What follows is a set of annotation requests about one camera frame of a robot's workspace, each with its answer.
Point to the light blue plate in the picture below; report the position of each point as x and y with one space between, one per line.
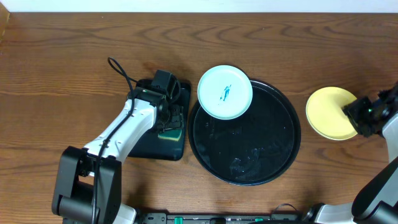
224 92

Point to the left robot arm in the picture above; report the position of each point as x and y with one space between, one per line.
88 184

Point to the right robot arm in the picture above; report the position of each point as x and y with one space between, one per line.
377 201

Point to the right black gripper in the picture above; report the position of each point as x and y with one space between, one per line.
352 109

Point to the black rectangular tray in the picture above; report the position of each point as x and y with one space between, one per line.
183 146

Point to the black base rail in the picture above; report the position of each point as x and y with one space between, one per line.
163 218

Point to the black round tray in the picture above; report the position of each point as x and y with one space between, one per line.
253 149

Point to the yellow plate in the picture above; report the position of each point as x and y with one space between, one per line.
324 112

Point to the green scouring sponge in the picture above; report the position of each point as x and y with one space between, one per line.
171 135

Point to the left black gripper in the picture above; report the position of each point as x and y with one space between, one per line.
173 119

